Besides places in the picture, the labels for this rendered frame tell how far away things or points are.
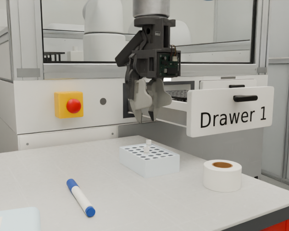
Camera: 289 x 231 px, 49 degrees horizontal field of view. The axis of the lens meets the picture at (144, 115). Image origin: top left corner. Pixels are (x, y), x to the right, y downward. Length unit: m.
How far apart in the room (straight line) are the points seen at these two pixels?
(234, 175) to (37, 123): 0.56
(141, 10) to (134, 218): 0.38
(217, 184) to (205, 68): 0.68
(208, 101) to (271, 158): 2.32
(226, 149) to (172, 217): 0.86
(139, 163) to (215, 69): 0.68
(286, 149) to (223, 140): 1.63
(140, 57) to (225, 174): 0.28
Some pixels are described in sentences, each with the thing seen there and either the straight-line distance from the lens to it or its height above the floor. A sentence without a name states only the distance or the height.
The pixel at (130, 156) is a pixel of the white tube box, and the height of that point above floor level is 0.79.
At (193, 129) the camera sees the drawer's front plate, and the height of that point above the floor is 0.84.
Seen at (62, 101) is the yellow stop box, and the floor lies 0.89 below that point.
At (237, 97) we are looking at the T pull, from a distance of 0.79.
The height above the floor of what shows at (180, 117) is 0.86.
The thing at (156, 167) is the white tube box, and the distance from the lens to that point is 0.66.
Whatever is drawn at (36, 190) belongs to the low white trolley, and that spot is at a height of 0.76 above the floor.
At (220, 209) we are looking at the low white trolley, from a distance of 0.54.
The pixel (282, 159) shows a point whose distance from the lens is 2.98.
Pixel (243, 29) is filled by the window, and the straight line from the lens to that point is 1.38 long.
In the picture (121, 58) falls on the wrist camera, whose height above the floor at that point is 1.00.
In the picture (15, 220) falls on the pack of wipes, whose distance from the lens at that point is 0.42.
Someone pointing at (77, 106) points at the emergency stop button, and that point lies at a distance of 0.89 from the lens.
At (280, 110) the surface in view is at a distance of 2.94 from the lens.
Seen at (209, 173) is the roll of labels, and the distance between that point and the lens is 0.60.
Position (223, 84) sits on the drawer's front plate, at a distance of 1.25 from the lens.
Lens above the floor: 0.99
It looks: 9 degrees down
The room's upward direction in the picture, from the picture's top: straight up
